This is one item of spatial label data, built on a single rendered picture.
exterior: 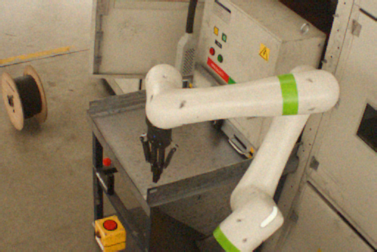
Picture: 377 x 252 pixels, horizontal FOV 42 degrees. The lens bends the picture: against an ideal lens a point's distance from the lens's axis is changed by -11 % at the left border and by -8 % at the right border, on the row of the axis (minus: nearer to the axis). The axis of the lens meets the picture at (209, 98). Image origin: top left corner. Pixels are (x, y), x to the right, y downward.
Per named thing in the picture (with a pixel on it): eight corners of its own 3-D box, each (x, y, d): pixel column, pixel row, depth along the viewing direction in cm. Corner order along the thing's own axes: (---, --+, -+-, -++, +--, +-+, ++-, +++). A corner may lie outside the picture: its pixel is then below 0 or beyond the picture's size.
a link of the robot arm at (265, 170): (256, 217, 177) (324, 73, 171) (263, 234, 161) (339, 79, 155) (222, 205, 175) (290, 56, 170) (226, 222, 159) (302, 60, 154)
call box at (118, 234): (104, 255, 166) (104, 236, 160) (95, 239, 171) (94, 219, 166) (126, 249, 170) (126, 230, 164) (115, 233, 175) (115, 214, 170)
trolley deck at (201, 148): (149, 218, 185) (150, 207, 182) (86, 120, 227) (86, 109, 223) (295, 170, 219) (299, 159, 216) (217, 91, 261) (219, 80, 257)
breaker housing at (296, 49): (255, 151, 207) (282, 40, 180) (191, 84, 240) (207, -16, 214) (344, 122, 232) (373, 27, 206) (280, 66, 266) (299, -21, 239)
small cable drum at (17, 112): (1, 110, 347) (-3, 62, 325) (27, 102, 360) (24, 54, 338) (23, 142, 324) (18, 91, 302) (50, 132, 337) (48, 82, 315)
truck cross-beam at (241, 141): (254, 164, 207) (257, 152, 204) (185, 91, 243) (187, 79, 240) (264, 161, 210) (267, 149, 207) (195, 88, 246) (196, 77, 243)
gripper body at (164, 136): (177, 121, 167) (175, 144, 172) (153, 113, 169) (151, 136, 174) (167, 133, 161) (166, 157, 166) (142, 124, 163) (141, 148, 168)
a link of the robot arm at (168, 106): (274, 100, 156) (274, 67, 150) (283, 124, 146) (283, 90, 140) (148, 114, 154) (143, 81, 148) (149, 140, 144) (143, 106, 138)
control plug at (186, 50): (178, 78, 225) (183, 41, 216) (173, 72, 229) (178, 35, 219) (194, 74, 229) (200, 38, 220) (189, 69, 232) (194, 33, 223)
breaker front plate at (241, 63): (252, 151, 207) (278, 42, 181) (190, 85, 239) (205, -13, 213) (255, 150, 208) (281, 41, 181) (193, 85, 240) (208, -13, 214)
